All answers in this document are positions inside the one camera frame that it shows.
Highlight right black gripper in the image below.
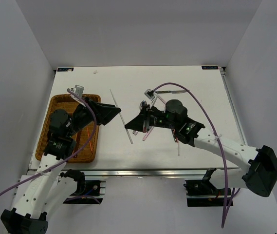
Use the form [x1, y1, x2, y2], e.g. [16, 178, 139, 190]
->
[125, 104, 178, 133]

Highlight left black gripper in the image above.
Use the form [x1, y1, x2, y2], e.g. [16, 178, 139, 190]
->
[66, 96, 121, 137]

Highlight orange chopstick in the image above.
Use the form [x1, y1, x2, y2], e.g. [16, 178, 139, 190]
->
[86, 126, 93, 152]

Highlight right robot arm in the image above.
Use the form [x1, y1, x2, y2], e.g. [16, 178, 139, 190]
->
[125, 99, 277, 197]

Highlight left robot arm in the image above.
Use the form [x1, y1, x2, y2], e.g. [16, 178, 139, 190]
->
[0, 97, 121, 234]

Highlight brown wicker cutlery tray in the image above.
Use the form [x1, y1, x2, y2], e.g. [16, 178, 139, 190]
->
[35, 94, 99, 163]

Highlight left blue table label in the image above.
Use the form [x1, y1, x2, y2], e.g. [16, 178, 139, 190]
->
[57, 67, 74, 72]

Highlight blue table label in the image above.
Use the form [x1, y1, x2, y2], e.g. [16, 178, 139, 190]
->
[201, 65, 219, 70]
[57, 67, 74, 72]

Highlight right blue table label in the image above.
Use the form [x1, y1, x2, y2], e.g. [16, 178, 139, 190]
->
[201, 65, 219, 70]

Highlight pink handled fork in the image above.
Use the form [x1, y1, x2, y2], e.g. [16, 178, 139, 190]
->
[142, 128, 153, 141]

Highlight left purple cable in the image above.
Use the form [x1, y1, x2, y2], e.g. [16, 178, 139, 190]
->
[0, 89, 98, 220]

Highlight dark handled spoon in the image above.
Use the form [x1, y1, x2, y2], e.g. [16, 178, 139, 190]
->
[132, 100, 147, 134]

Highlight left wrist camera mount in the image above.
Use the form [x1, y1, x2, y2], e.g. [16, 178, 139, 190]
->
[67, 85, 84, 103]

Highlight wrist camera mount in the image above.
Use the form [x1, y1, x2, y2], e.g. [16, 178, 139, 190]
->
[67, 85, 84, 103]
[144, 89, 158, 107]

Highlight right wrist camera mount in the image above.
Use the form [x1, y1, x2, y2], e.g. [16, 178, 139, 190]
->
[144, 89, 158, 107]

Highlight pink handled table knife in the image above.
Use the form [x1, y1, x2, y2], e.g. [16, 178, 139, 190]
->
[157, 95, 166, 104]

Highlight dark handled fork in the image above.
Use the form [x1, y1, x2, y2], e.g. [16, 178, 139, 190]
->
[171, 129, 178, 143]

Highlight dark handled table knife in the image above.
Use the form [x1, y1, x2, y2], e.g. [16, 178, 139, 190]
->
[155, 90, 187, 94]

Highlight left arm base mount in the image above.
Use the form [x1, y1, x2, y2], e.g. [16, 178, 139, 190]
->
[58, 170, 105, 205]

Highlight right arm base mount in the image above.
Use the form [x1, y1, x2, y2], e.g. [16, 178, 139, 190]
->
[184, 180, 224, 207]

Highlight aluminium table rail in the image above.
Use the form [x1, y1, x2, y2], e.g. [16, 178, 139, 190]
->
[219, 67, 247, 145]

